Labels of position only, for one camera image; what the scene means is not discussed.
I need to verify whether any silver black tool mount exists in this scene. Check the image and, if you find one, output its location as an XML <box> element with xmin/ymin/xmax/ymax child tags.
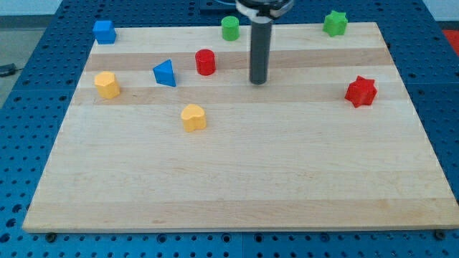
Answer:
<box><xmin>235</xmin><ymin>0</ymin><xmax>294</xmax><ymax>19</ymax></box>

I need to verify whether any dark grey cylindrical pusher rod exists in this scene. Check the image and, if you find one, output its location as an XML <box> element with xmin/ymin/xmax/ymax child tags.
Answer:
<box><xmin>250</xmin><ymin>16</ymin><xmax>273</xmax><ymax>85</ymax></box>

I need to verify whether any yellow heart block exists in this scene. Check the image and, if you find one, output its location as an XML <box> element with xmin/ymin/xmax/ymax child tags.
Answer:
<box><xmin>181</xmin><ymin>104</ymin><xmax>207</xmax><ymax>132</ymax></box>

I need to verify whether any green star block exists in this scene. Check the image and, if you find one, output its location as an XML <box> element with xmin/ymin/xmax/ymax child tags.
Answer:
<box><xmin>323</xmin><ymin>10</ymin><xmax>348</xmax><ymax>37</ymax></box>

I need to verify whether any red star block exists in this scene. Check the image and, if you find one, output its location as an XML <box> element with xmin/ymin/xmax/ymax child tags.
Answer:
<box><xmin>344</xmin><ymin>75</ymin><xmax>377</xmax><ymax>108</ymax></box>

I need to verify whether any green cylinder block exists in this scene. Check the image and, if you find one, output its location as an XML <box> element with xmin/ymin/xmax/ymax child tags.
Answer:
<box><xmin>221</xmin><ymin>16</ymin><xmax>240</xmax><ymax>41</ymax></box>

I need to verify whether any red cylinder block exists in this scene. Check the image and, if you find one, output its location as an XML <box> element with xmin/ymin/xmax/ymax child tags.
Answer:
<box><xmin>195</xmin><ymin>49</ymin><xmax>216</xmax><ymax>76</ymax></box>

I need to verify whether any blue triangle block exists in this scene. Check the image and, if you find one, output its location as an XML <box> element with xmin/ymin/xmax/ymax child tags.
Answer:
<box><xmin>153</xmin><ymin>59</ymin><xmax>176</xmax><ymax>87</ymax></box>

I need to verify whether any wooden board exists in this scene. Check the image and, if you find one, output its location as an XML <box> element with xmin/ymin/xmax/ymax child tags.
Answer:
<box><xmin>23</xmin><ymin>22</ymin><xmax>458</xmax><ymax>233</ymax></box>

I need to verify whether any blue cube block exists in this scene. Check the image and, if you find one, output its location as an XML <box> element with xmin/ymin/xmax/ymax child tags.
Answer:
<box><xmin>93</xmin><ymin>20</ymin><xmax>117</xmax><ymax>44</ymax></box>

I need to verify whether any yellow hexagon block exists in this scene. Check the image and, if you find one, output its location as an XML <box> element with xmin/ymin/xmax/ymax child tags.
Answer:
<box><xmin>94</xmin><ymin>71</ymin><xmax>120</xmax><ymax>99</ymax></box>

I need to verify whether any black device with cable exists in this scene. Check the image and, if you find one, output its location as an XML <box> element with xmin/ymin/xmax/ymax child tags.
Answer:
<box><xmin>0</xmin><ymin>63</ymin><xmax>17</xmax><ymax>77</ymax></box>

